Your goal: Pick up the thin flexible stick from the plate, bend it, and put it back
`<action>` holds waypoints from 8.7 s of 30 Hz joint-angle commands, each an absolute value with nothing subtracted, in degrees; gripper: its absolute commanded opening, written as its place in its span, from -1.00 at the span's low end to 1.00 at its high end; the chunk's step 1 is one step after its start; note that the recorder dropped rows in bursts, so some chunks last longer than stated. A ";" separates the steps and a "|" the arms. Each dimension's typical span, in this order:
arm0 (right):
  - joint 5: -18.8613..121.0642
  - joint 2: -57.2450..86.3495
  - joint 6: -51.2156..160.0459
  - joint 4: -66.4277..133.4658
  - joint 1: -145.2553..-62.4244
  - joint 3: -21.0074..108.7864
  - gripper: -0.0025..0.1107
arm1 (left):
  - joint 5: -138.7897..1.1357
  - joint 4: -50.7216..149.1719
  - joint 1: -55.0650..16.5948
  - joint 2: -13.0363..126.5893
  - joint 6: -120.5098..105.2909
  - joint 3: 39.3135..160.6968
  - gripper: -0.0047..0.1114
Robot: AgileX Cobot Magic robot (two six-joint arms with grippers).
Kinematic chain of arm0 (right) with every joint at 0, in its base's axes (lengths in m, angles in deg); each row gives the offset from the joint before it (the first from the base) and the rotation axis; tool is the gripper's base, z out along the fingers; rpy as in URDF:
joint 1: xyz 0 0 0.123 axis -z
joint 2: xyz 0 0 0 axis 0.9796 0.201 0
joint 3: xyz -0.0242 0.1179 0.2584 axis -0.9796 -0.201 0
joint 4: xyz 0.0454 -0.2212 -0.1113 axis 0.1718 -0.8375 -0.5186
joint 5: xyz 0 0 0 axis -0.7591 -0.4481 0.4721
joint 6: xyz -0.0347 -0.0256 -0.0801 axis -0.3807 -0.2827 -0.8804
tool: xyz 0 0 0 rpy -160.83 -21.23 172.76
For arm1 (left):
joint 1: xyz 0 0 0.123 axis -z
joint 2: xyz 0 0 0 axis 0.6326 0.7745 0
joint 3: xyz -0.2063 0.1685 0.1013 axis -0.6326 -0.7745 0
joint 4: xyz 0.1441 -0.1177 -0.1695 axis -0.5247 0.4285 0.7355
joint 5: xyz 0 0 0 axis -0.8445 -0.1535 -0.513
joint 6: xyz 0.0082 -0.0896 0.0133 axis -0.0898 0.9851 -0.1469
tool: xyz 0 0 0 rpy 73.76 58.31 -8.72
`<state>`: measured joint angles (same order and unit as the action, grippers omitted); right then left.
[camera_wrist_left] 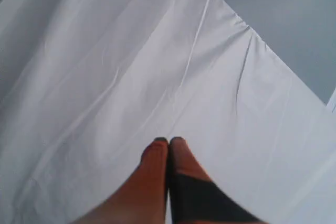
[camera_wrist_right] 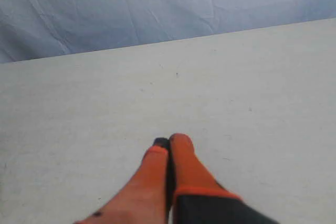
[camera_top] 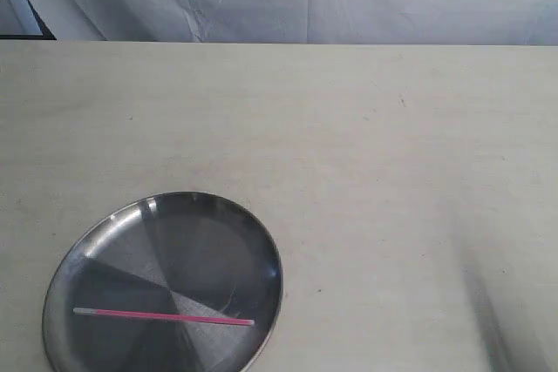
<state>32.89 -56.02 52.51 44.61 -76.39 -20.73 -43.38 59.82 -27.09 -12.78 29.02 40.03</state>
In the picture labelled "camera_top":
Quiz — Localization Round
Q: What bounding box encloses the round steel plate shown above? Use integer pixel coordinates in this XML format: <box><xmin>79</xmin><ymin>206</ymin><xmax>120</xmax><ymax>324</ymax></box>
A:
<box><xmin>41</xmin><ymin>191</ymin><xmax>284</xmax><ymax>372</ymax></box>

